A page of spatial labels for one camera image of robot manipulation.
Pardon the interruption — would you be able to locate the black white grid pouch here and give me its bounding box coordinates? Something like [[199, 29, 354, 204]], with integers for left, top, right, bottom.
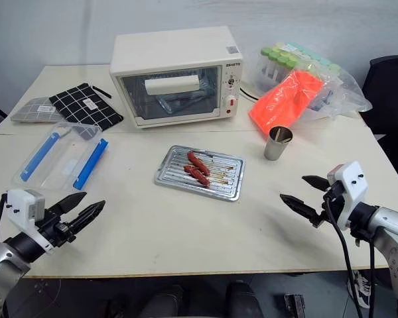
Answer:
[[48, 82, 125, 133]]

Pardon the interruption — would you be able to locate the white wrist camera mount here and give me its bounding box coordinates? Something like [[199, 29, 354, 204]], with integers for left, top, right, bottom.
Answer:
[[5, 189, 55, 255], [327, 160, 369, 232]]

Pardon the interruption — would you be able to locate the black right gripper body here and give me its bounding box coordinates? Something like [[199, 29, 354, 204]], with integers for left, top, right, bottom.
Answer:
[[311, 181, 347, 229]]

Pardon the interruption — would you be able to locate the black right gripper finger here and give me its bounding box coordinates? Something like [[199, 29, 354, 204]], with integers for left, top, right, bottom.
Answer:
[[301, 175, 330, 191], [279, 193, 319, 221]]

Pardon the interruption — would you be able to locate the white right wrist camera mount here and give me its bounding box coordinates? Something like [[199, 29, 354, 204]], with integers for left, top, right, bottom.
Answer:
[[327, 160, 369, 232]]

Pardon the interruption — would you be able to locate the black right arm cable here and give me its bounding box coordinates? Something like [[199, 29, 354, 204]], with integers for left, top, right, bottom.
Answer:
[[323, 188, 376, 318]]

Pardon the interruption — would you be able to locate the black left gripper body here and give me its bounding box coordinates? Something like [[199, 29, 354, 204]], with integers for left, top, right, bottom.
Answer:
[[34, 209, 81, 248]]

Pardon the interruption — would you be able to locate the grey checked pouch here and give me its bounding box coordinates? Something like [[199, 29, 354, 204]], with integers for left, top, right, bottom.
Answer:
[[10, 96, 67, 125]]

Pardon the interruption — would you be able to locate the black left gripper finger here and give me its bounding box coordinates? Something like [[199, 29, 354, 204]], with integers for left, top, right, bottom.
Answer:
[[65, 199, 106, 233], [48, 191, 88, 215]]

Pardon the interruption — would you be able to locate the clear box with blue clips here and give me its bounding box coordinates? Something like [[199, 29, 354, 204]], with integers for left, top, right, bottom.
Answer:
[[12, 121, 109, 192]]

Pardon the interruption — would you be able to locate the steel cup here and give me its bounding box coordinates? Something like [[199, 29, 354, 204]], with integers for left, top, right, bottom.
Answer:
[[263, 126, 295, 161]]

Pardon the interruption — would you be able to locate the red sausage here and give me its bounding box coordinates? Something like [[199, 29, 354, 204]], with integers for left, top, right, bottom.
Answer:
[[183, 164, 210, 188], [186, 150, 211, 176]]

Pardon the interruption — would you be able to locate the clear bag of capped tubes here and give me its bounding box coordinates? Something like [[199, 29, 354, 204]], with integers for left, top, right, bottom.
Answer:
[[243, 41, 373, 120]]

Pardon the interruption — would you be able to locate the silver ribbed baking tray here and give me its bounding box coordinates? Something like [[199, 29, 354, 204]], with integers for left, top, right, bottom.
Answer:
[[153, 144, 246, 202]]

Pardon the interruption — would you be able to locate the white toaster oven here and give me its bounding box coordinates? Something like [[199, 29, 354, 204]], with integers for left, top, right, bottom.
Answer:
[[109, 26, 243, 129]]

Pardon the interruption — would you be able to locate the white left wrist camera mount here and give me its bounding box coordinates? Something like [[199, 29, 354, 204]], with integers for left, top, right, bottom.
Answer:
[[5, 189, 55, 255]]

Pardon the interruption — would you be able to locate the black office chair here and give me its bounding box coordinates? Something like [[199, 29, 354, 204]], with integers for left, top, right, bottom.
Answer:
[[360, 54, 398, 140]]

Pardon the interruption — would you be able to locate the dark rounded shape under table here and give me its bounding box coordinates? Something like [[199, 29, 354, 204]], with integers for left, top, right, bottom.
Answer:
[[139, 284, 186, 318], [226, 280, 265, 318]]

